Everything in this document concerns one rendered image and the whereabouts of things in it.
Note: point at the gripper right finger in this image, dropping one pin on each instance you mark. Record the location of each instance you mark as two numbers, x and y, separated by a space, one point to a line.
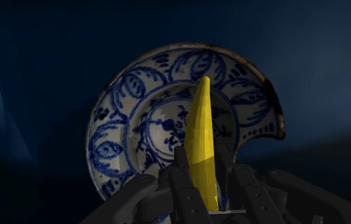
256 195

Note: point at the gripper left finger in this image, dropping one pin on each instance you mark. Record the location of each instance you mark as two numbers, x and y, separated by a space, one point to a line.
181 192

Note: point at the yellow banana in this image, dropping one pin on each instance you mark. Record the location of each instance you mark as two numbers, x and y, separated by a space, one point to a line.
200 142

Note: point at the blue and white patterned plate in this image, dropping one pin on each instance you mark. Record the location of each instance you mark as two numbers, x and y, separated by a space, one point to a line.
138 124

